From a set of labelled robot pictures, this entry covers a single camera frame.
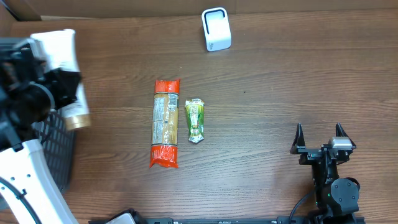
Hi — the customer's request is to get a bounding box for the grey plastic mesh basket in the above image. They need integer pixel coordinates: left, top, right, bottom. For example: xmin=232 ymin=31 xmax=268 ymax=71
xmin=0 ymin=37 xmax=75 ymax=211

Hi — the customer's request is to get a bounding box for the orange spaghetti pack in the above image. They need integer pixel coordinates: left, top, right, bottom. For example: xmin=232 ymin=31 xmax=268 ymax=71
xmin=150 ymin=79 xmax=180 ymax=168

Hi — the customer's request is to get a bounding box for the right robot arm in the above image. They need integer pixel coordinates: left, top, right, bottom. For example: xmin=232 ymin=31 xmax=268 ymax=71
xmin=290 ymin=123 xmax=360 ymax=223

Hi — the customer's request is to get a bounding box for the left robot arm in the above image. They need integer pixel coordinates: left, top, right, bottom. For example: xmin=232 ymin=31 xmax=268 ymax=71
xmin=1 ymin=38 xmax=81 ymax=223

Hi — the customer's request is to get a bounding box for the white barcode scanner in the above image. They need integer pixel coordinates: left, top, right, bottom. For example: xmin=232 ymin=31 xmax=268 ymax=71
xmin=201 ymin=7 xmax=232 ymax=52

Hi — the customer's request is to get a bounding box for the green snack pouch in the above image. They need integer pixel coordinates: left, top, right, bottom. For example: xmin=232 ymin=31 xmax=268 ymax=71
xmin=185 ymin=98 xmax=205 ymax=144

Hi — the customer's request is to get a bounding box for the white tube gold cap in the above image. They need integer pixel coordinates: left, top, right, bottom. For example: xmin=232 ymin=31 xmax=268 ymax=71
xmin=30 ymin=29 xmax=91 ymax=131

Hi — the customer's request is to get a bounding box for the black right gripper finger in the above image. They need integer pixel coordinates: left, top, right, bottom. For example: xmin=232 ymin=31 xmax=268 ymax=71
xmin=290 ymin=123 xmax=305 ymax=154
xmin=336 ymin=123 xmax=356 ymax=149

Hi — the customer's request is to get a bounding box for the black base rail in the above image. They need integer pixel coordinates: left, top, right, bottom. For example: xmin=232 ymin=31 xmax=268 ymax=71
xmin=88 ymin=207 xmax=366 ymax=224

